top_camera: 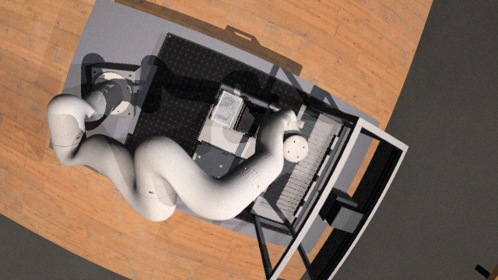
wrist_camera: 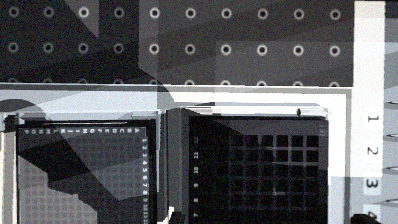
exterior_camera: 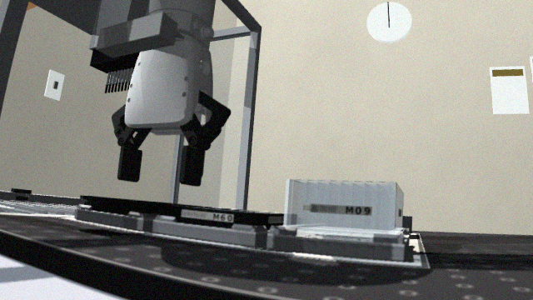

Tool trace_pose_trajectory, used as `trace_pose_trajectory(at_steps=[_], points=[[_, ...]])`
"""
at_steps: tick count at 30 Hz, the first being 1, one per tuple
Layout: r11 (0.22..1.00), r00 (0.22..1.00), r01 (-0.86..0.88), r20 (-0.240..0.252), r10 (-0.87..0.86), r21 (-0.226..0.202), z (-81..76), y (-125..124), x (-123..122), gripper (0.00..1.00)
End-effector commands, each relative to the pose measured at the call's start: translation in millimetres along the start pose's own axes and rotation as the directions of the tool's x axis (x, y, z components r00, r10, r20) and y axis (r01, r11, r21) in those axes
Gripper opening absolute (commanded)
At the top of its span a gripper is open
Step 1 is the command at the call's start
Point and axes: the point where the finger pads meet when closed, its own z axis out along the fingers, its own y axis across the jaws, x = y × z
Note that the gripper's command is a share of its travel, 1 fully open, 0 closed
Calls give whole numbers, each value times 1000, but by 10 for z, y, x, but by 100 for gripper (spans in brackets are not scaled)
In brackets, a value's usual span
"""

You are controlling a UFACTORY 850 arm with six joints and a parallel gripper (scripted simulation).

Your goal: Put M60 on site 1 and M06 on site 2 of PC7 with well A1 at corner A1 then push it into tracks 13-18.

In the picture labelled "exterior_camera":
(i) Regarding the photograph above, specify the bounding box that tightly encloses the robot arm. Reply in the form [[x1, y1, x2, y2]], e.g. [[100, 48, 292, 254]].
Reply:
[[96, 0, 216, 58]]

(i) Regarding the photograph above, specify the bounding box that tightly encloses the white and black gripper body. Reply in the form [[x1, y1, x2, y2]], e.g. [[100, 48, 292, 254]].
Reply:
[[125, 37, 213, 135]]

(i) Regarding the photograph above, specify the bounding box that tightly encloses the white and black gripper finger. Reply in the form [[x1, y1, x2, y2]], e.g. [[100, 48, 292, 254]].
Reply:
[[112, 104, 152, 183], [179, 90, 232, 187]]

